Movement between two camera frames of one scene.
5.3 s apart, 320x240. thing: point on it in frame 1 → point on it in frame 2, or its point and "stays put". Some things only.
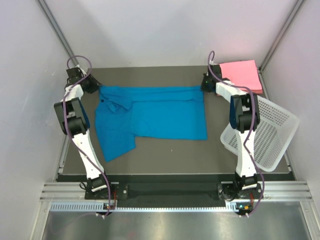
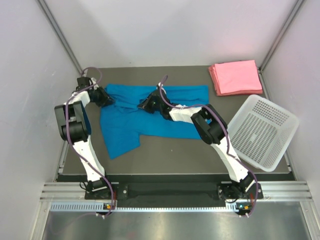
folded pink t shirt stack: (243, 73) stays put
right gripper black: (203, 87) → (145, 104)
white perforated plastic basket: (277, 126) stays put
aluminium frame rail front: (298, 191) stays put
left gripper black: (95, 85) → (106, 100)
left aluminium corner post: (50, 17) stays put
